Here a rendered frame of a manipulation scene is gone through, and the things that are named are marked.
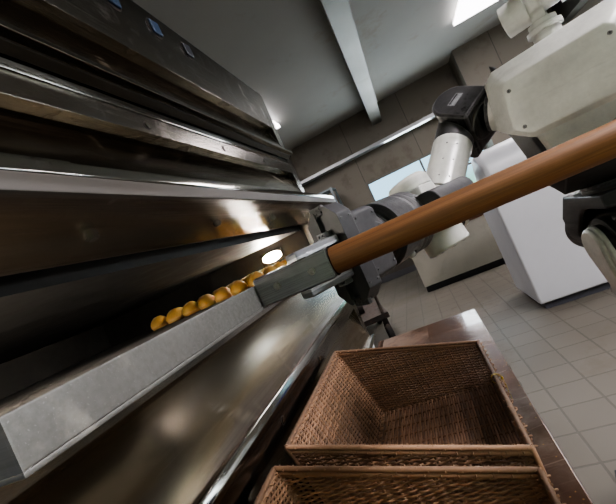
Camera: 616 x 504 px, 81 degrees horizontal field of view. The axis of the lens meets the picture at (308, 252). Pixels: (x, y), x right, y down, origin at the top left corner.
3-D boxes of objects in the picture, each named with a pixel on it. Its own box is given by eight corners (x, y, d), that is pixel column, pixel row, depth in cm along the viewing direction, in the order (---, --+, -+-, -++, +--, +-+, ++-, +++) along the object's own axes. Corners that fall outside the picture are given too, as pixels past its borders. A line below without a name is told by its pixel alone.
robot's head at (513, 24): (518, 49, 79) (502, 12, 79) (572, 14, 72) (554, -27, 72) (511, 46, 74) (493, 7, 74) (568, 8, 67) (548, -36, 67)
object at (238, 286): (148, 333, 159) (143, 322, 159) (206, 305, 205) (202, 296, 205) (263, 282, 141) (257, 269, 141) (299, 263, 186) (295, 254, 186)
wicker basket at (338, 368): (331, 566, 78) (278, 449, 78) (363, 419, 132) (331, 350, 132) (576, 527, 64) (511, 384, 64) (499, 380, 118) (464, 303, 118)
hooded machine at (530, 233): (517, 292, 359) (459, 163, 359) (584, 269, 341) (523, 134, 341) (543, 312, 291) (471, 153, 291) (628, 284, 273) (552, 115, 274)
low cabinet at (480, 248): (511, 234, 655) (493, 195, 655) (556, 245, 457) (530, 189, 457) (422, 269, 703) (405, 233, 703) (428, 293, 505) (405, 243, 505)
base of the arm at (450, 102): (445, 164, 97) (454, 132, 101) (498, 158, 88) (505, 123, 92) (425, 124, 87) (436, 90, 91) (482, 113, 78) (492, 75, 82)
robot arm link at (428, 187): (358, 217, 53) (401, 199, 60) (399, 279, 52) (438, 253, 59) (411, 170, 45) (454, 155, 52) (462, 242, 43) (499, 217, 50)
